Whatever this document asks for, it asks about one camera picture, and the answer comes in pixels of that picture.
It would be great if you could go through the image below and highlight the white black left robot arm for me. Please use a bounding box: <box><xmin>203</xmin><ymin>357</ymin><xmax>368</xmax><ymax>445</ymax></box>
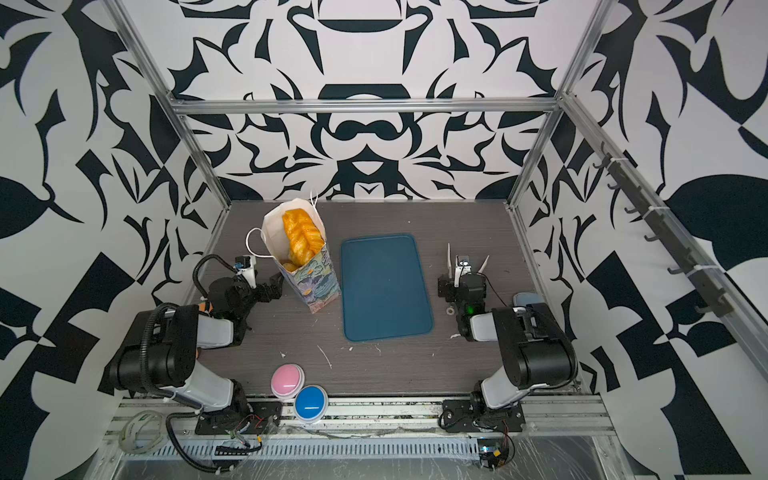
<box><xmin>106</xmin><ymin>254</ymin><xmax>284</xmax><ymax>475</ymax></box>

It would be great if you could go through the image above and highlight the long braided bread loaf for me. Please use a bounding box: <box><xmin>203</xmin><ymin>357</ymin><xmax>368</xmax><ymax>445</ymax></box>
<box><xmin>282</xmin><ymin>209</ymin><xmax>325</xmax><ymax>269</ymax></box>

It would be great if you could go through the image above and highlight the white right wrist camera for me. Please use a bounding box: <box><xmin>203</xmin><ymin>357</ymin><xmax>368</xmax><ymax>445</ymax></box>
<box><xmin>454</xmin><ymin>255</ymin><xmax>471</xmax><ymax>277</ymax></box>

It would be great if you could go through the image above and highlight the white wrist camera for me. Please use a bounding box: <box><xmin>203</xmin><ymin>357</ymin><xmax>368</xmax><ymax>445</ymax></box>
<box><xmin>234</xmin><ymin>255</ymin><xmax>257</xmax><ymax>289</ymax></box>
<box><xmin>454</xmin><ymin>255</ymin><xmax>471</xmax><ymax>277</ymax></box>

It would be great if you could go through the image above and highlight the black hook rack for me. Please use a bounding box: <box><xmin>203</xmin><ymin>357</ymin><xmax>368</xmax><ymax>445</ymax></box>
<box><xmin>595</xmin><ymin>153</ymin><xmax>734</xmax><ymax>318</ymax></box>

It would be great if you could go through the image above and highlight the blue round button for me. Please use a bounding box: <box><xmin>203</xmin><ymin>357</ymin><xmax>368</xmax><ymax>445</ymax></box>
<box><xmin>294</xmin><ymin>385</ymin><xmax>329</xmax><ymax>424</ymax></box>

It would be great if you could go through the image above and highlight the white slotted cable duct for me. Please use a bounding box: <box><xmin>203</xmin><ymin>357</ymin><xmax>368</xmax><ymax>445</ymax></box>
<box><xmin>137</xmin><ymin>436</ymin><xmax>481</xmax><ymax>462</ymax></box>

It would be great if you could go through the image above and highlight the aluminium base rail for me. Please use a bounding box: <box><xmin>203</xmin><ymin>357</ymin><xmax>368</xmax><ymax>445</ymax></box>
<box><xmin>101</xmin><ymin>392</ymin><xmax>619</xmax><ymax>439</ymax></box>

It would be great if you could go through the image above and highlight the roll of tape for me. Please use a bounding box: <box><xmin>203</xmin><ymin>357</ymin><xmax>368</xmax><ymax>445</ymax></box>
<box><xmin>118</xmin><ymin>410</ymin><xmax>167</xmax><ymax>455</ymax></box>

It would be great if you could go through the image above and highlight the green circuit board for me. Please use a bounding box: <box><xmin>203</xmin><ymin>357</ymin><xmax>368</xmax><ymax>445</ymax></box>
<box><xmin>479</xmin><ymin>442</ymin><xmax>511</xmax><ymax>470</ymax></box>

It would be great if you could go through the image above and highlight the floral white paper bag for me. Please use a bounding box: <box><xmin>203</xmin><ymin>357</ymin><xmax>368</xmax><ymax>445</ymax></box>
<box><xmin>245</xmin><ymin>197</ymin><xmax>341</xmax><ymax>314</ymax></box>

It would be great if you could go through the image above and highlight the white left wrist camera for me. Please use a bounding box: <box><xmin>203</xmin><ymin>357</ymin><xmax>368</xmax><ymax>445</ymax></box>
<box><xmin>234</xmin><ymin>255</ymin><xmax>257</xmax><ymax>289</ymax></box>

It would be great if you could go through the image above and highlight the teal rectangular tray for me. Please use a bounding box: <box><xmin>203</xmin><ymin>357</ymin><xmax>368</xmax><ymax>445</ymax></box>
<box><xmin>340</xmin><ymin>234</ymin><xmax>434</xmax><ymax>342</ymax></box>

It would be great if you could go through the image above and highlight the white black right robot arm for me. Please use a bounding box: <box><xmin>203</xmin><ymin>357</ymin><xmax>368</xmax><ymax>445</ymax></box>
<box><xmin>438</xmin><ymin>273</ymin><xmax>578</xmax><ymax>433</ymax></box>

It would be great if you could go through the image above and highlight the pink round button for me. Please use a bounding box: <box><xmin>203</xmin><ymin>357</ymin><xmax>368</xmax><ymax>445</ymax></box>
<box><xmin>270</xmin><ymin>364</ymin><xmax>306</xmax><ymax>401</ymax></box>

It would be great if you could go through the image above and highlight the light blue oval pad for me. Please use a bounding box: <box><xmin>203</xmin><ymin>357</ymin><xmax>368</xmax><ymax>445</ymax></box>
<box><xmin>513</xmin><ymin>292</ymin><xmax>546</xmax><ymax>307</ymax></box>

